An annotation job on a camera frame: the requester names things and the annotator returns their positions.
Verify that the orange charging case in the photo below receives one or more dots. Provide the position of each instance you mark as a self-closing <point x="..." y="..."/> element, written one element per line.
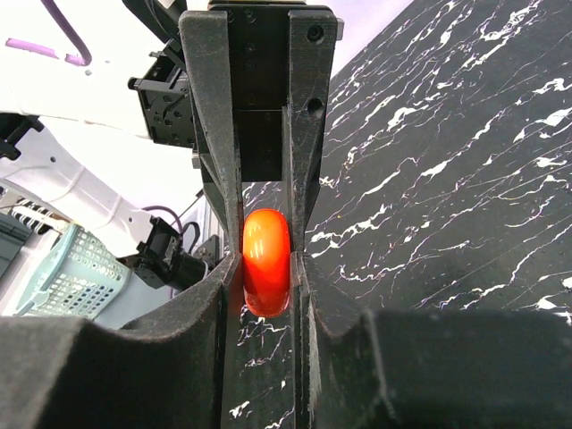
<point x="266" y="263"/>

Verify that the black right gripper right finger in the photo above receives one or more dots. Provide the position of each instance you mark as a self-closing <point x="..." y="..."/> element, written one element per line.
<point x="357" y="368"/>

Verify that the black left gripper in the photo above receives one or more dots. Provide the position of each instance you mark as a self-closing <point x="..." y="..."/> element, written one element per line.
<point x="280" y="57"/>

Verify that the teal plastic basket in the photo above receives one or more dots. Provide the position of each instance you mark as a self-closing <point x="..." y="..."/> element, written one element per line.
<point x="78" y="277"/>

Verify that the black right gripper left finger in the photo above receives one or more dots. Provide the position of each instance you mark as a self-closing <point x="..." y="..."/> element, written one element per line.
<point x="161" y="370"/>

